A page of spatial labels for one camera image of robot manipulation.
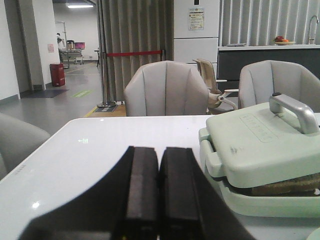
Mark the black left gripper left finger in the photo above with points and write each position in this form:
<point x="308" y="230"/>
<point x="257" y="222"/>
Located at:
<point x="122" y="205"/>

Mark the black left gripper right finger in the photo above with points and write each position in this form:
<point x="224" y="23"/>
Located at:
<point x="190" y="208"/>

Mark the mint green sandwich maker lid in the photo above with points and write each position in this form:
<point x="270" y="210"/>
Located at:
<point x="262" y="144"/>

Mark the bread slice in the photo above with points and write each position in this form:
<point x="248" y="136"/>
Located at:
<point x="301" y="184"/>

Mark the mint green breakfast maker base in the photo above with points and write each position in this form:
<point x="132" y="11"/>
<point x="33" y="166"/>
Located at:
<point x="265" y="206"/>

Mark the beige office chair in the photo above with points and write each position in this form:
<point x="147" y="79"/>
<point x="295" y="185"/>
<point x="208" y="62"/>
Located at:
<point x="216" y="96"/>

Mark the left grey upholstered chair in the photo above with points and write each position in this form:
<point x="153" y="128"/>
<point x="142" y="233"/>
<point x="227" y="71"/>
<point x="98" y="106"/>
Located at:
<point x="166" y="88"/>

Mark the grey upholstered chair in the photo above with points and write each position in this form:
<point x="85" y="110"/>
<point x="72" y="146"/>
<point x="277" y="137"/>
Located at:
<point x="166" y="88"/>
<point x="259" y="80"/>

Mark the grey chair at left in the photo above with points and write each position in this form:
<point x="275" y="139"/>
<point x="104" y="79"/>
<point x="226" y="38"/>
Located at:
<point x="18" y="139"/>

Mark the mint green round plate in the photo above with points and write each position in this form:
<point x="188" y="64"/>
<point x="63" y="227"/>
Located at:
<point x="314" y="235"/>

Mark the right grey upholstered chair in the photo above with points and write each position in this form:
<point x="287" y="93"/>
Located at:
<point x="259" y="80"/>

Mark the red trash bin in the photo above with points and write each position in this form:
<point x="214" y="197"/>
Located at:
<point x="57" y="74"/>

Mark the red barrier belt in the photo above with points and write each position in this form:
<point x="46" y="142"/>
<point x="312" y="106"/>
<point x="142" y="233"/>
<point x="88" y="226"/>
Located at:
<point x="139" y="53"/>

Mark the white refrigerator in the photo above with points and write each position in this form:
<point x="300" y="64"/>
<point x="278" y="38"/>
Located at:
<point x="196" y="30"/>

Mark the fruit plate on counter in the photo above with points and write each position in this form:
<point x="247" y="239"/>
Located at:
<point x="281" y="41"/>

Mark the silver kitchen faucet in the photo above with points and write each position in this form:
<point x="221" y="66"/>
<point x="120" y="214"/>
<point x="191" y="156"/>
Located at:
<point x="312" y="28"/>

